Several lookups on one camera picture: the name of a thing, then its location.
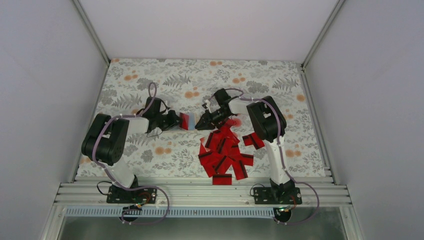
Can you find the clear card red dot right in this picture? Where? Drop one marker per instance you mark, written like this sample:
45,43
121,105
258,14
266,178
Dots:
236,122

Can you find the red card left pile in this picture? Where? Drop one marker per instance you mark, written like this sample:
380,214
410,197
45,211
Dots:
209,161

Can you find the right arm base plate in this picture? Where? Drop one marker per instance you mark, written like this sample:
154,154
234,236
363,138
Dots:
265,196

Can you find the red card on rail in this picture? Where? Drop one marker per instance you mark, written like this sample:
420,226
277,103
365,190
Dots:
222,179

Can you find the red card right pile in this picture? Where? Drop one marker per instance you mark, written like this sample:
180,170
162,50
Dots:
253,139

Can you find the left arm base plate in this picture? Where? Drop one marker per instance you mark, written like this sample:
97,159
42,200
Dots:
118,195

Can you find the aluminium rail frame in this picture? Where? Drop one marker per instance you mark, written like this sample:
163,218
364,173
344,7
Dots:
200,192

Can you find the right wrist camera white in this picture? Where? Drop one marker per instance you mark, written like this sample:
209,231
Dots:
207,106

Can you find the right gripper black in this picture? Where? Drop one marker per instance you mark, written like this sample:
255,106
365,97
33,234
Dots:
208,122

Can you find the beige card holder wallet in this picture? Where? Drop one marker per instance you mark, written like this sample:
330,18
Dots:
192,122

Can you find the red card lower right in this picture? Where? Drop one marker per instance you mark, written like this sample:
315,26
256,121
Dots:
240,161

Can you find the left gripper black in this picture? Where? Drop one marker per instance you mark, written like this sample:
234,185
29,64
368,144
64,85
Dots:
173,120

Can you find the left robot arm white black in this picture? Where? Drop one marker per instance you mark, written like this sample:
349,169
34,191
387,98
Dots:
105,140

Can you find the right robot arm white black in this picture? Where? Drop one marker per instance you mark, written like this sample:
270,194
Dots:
269,125

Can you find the red card pile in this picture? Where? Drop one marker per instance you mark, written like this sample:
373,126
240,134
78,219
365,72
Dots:
209,161
224,141
253,139

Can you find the red card centre pile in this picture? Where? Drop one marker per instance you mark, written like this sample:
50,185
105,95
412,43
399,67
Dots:
224,141

